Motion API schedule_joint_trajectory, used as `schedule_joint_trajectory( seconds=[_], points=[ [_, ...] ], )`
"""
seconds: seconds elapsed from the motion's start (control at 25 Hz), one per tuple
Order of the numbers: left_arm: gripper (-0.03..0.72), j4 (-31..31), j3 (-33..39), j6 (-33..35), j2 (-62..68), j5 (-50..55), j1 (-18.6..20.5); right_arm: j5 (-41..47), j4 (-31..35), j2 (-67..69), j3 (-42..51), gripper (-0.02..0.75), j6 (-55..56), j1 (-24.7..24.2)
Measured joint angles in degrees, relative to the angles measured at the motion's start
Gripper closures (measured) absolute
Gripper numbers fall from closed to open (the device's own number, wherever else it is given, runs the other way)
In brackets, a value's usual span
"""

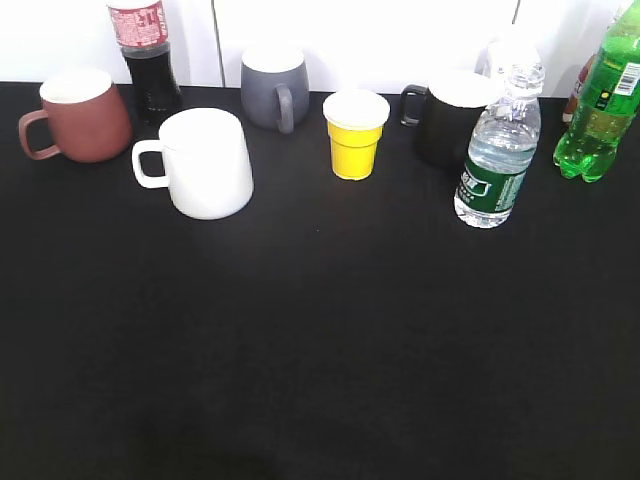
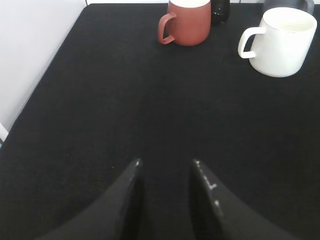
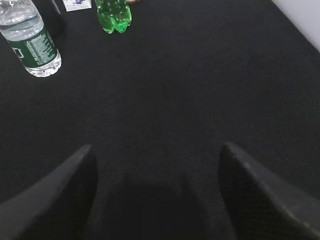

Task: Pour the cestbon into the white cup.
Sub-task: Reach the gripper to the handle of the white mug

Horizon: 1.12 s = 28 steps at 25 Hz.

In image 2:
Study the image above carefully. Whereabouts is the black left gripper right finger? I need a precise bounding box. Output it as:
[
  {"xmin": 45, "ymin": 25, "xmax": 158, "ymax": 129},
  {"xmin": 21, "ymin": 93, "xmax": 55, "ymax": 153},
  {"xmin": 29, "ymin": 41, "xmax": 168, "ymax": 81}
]
[{"xmin": 191, "ymin": 159, "xmax": 295, "ymax": 240}]

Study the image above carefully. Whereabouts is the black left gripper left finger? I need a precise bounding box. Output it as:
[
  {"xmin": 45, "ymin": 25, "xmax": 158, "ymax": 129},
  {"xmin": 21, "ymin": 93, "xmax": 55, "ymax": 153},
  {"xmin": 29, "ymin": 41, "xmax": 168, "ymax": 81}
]
[{"xmin": 41, "ymin": 158, "xmax": 143, "ymax": 240}]

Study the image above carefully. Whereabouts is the large white ceramic mug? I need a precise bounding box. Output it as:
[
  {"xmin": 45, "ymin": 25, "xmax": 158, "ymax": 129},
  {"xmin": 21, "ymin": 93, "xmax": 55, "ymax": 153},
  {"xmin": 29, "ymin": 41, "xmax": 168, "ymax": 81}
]
[{"xmin": 237, "ymin": 7, "xmax": 317, "ymax": 78}]

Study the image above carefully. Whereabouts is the black table cloth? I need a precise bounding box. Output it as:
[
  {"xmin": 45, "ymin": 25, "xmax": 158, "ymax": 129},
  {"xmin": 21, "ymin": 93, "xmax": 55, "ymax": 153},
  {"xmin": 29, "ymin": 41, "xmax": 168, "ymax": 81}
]
[{"xmin": 0, "ymin": 3, "xmax": 320, "ymax": 240}]

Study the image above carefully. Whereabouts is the brown ceramic mug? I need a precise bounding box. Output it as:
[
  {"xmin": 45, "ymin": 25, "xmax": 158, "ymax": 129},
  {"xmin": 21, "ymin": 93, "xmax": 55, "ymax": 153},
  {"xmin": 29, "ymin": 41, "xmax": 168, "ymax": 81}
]
[{"xmin": 157, "ymin": 0, "xmax": 211, "ymax": 46}]

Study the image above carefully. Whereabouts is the cola bottle red label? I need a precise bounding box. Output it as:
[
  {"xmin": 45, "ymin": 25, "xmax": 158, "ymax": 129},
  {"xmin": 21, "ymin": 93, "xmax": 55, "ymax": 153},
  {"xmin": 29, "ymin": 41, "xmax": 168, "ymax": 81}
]
[{"xmin": 210, "ymin": 0, "xmax": 231, "ymax": 26}]

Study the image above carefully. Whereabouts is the black ceramic mug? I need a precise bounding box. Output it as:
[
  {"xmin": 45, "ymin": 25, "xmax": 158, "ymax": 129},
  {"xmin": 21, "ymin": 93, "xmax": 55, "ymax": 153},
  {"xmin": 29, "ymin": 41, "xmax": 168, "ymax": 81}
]
[{"xmin": 262, "ymin": 0, "xmax": 315, "ymax": 15}]

